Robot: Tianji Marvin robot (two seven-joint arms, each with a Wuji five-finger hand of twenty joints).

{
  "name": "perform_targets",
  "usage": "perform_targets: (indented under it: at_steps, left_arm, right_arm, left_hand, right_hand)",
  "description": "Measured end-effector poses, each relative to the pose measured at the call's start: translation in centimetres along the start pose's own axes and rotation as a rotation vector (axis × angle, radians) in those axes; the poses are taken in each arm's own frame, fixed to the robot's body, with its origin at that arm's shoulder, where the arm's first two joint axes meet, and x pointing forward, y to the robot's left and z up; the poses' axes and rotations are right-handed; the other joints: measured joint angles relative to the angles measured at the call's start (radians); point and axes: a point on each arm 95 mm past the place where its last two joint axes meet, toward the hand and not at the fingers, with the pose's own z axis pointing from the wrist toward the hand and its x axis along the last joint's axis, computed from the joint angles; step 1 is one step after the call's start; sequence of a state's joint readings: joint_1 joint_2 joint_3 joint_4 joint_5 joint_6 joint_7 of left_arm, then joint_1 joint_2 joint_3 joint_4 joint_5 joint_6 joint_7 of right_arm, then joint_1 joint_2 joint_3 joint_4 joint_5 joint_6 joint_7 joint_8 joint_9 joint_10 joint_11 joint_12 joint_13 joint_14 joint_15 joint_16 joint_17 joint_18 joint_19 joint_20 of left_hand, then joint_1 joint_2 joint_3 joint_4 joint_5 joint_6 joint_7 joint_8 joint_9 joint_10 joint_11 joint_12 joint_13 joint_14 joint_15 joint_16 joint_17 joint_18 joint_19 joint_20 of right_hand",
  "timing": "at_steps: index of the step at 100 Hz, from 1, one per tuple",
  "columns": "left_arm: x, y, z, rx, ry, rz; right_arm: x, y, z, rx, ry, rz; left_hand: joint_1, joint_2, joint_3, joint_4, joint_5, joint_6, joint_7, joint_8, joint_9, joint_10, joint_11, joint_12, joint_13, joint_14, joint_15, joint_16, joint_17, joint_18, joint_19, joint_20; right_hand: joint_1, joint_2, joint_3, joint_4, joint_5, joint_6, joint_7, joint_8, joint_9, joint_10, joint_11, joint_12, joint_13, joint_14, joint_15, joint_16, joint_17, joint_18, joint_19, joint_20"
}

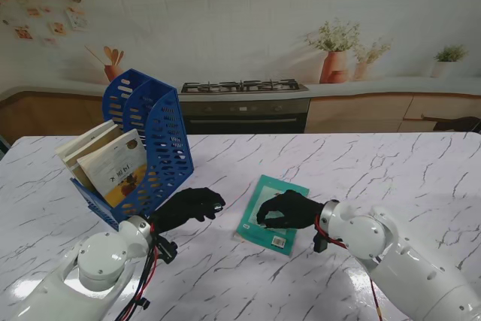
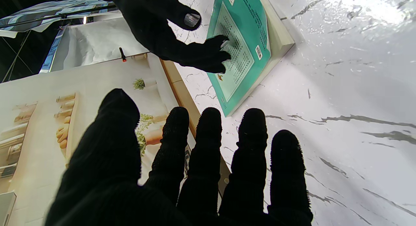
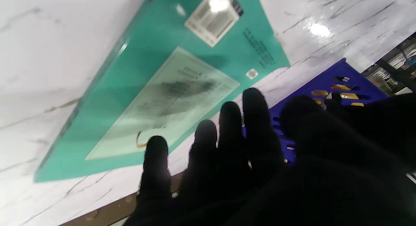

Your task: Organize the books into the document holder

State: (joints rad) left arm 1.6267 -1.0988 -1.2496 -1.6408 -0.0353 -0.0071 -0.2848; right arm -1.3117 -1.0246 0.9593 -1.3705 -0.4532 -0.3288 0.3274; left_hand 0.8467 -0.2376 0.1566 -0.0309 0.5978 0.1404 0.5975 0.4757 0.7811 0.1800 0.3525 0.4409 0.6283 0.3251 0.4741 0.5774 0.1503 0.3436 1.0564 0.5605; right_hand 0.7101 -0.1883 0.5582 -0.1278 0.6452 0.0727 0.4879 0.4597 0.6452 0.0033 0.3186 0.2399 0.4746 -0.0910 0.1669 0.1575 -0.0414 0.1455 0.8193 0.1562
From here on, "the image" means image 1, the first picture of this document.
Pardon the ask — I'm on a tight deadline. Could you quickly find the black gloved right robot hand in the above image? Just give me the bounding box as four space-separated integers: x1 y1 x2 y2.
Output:
255 189 326 231

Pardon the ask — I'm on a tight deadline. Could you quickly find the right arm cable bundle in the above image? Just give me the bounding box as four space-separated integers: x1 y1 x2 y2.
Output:
314 213 384 321

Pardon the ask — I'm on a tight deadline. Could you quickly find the white and blue cover book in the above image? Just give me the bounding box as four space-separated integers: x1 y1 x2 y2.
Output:
54 120 119 164

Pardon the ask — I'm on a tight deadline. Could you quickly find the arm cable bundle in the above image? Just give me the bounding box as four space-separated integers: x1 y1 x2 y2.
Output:
314 213 384 321
112 223 161 321

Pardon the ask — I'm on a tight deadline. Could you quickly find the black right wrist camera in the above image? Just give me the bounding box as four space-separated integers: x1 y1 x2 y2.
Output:
313 232 331 253

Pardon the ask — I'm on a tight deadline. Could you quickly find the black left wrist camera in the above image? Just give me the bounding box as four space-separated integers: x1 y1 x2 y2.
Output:
156 235 180 265

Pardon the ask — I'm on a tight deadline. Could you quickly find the blue perforated plastic file rack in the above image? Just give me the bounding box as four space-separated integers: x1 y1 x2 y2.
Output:
70 68 195 231

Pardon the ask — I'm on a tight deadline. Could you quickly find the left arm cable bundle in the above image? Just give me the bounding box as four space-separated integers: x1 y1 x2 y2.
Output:
112 223 161 321

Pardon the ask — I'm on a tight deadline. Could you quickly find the tan kraft cover book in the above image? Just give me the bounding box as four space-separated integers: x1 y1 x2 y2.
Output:
62 127 123 189

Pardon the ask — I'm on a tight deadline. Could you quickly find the yellow and white cover book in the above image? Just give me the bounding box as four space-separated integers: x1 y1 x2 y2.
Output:
77 128 148 209

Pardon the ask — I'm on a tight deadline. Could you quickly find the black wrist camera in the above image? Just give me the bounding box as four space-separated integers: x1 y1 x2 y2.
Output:
156 235 180 265
313 232 331 253

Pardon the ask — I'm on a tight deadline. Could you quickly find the teal cover book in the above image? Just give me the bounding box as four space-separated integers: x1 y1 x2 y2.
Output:
231 174 311 258

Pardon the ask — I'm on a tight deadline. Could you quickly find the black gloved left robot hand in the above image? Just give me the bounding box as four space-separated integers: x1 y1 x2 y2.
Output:
149 186 226 232

